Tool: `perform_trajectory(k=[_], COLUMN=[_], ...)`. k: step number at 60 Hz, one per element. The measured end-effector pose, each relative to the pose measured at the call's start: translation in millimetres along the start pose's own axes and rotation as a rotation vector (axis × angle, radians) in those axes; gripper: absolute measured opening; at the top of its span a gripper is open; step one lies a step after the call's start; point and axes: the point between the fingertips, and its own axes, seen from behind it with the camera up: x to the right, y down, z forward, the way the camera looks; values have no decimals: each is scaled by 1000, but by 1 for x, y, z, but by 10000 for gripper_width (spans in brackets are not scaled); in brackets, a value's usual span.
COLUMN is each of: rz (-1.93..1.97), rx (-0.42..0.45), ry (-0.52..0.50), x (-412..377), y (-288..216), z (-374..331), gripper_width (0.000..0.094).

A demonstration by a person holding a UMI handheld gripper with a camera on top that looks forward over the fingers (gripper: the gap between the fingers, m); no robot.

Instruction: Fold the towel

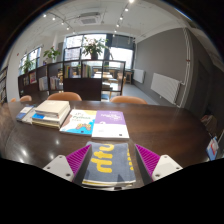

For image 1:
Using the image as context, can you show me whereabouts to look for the ceiling air conditioner unit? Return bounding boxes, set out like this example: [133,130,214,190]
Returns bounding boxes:
[75,12,102,27]

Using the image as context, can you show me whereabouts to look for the orange chairs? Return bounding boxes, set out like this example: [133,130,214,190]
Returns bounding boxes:
[9,91,149,106]

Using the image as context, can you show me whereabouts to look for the grey towel with yellow letters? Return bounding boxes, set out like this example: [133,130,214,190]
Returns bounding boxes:
[81,140,137,188]

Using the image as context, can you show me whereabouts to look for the medium potted plant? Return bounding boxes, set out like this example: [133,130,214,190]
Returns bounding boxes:
[42,46,62,63]

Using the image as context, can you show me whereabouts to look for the yellowish thick book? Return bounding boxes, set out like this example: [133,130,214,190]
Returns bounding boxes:
[31,118,66,130]

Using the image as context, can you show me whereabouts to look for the small blue book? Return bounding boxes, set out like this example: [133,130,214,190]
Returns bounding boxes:
[15,105,35,123]

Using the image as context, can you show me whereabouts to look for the dark open shelf unit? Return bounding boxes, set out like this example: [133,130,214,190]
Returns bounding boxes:
[17,59,127,102]

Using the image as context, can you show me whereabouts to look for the white thin book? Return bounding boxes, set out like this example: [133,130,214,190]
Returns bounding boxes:
[22,106,39,125]

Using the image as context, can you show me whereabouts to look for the colourful illustrated book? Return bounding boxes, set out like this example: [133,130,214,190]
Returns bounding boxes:
[59,108,98,137]

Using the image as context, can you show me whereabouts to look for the cream hardcover book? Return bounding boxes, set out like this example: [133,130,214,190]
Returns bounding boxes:
[34,99,71,119]

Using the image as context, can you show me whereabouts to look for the small white radiator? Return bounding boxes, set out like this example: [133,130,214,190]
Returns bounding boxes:
[132,68,146,84]

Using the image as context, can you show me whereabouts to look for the large white radiator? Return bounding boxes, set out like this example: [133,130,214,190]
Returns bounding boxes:
[150,72,183,105]

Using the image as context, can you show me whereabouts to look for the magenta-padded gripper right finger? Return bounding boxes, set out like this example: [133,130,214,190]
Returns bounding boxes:
[133,144,183,186]

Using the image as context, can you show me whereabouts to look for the large potted plant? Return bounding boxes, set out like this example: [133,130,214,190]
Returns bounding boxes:
[81,36,109,61]

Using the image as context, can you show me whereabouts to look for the small potted plant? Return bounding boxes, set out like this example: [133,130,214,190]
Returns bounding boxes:
[19,58,36,74]

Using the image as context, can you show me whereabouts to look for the ceiling track spotlights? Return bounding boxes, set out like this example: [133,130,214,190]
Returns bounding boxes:
[41,0,136,33]

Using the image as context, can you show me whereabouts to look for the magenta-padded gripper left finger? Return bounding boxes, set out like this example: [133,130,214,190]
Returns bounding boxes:
[42,143,93,187]

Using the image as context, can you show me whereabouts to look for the blue box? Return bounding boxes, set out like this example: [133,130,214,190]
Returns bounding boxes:
[205,135,221,162]

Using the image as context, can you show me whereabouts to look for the purple and white book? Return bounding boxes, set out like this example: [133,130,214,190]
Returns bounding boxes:
[91,110,131,141]

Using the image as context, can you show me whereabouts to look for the tall wall bookshelf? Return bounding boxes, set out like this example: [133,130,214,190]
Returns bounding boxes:
[0,66,9,106]

